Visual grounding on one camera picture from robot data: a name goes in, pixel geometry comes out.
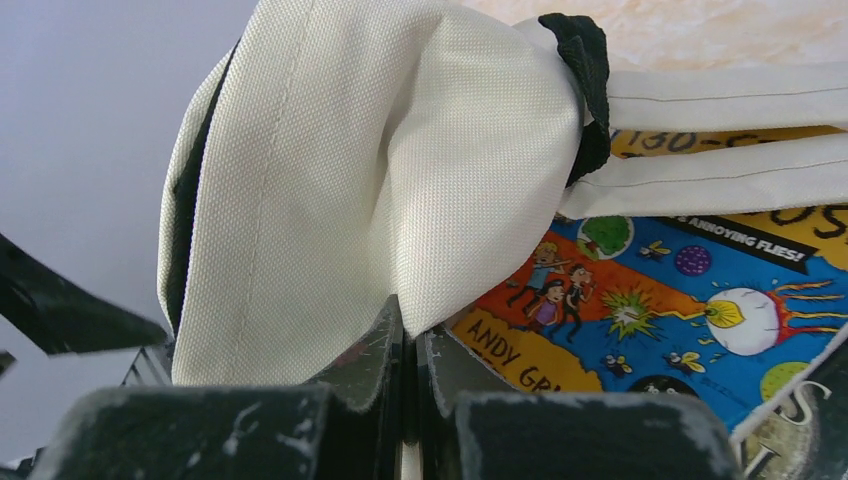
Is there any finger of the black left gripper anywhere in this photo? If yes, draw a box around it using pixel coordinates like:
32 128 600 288
1 236 167 355

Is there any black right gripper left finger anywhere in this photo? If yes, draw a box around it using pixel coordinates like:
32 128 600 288
32 297 404 479

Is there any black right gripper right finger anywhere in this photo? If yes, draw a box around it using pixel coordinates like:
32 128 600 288
417 327 742 479

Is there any cream canvas backpack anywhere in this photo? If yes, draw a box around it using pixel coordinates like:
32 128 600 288
157 1 847 386

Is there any black hardcover book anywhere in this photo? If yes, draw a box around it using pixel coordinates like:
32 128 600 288
734 344 847 479

